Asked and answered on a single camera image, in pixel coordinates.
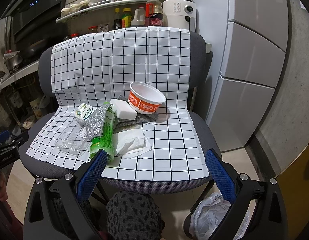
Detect clear plastic container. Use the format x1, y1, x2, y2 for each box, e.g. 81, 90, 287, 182
55, 125, 88, 157

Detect green tea bottle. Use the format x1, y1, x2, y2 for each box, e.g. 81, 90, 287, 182
90, 104, 116, 164

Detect white tissue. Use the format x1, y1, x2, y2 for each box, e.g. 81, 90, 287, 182
112, 128, 152, 159

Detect green white snack packet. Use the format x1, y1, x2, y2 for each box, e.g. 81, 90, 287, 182
74, 103, 96, 126

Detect grey rag cloth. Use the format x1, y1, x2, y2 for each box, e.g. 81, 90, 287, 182
114, 95, 159, 129

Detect white sponge block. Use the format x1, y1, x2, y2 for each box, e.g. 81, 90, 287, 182
110, 99, 137, 120

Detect orange white paper bowl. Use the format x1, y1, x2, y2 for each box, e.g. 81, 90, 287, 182
128, 81, 166, 115

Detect silver foil wrapper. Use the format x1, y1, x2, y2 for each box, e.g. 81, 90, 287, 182
86, 102, 110, 141

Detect trash bin with bag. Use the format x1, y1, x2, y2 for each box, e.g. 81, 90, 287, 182
183, 192, 250, 240

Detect curved kitchen shelf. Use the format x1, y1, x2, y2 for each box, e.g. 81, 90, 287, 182
55, 0, 149, 23

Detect left hand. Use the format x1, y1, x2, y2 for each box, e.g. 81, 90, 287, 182
0, 171, 8, 202

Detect grey office chair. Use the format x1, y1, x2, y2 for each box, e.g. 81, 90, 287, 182
18, 31, 222, 195

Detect steel cooking pot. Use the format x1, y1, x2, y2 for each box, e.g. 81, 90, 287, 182
4, 51, 23, 72

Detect white grid cloth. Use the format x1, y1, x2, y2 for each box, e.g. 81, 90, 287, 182
25, 26, 211, 182

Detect black range hood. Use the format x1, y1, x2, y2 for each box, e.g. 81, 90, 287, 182
2, 0, 65, 42

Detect silver refrigerator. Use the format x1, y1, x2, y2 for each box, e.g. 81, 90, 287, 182
194, 0, 289, 152

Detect green yellow cap bottle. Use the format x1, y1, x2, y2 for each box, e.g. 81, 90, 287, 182
121, 8, 132, 28

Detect white jug bottle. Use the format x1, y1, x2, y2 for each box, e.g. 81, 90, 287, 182
131, 7, 146, 27

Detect white air fryer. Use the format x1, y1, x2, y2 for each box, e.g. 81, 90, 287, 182
163, 0, 197, 32

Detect dark soy sauce bottle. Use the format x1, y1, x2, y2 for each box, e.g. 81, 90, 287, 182
145, 0, 164, 27

